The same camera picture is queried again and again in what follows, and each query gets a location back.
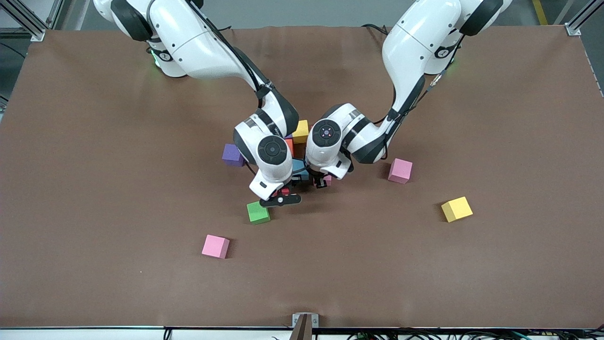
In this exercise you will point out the pink foam cube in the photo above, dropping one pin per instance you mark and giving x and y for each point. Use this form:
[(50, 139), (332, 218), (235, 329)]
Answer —
[(215, 246), (328, 179), (400, 171)]

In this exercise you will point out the light blue foam cube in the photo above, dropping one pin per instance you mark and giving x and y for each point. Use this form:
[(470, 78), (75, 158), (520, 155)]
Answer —
[(299, 167)]

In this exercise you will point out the red foam cube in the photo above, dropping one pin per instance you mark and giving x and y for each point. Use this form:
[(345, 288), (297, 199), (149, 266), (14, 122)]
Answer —
[(284, 191)]

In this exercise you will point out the green foam cube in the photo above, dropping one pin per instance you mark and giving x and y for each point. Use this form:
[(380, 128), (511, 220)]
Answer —
[(257, 212)]

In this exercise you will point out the orange foam cube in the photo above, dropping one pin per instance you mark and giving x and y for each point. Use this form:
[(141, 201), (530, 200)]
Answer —
[(289, 146)]

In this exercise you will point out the purple foam cube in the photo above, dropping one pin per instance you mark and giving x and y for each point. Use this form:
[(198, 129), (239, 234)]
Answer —
[(232, 155)]

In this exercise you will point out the yellow foam cube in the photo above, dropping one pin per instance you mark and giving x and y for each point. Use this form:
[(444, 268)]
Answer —
[(301, 131), (457, 209)]

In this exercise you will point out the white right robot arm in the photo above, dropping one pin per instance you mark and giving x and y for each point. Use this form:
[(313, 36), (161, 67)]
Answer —
[(198, 42)]

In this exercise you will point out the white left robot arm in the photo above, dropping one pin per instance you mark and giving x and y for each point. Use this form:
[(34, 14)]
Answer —
[(424, 42)]

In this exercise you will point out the brown table mat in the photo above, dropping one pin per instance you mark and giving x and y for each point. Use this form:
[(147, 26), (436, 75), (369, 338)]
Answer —
[(118, 236)]

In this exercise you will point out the silver table edge bracket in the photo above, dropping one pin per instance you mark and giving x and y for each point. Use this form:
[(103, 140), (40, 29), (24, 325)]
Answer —
[(315, 320)]

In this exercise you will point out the aluminium frame post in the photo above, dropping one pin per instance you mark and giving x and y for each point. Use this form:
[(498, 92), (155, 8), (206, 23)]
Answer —
[(572, 29), (37, 35)]

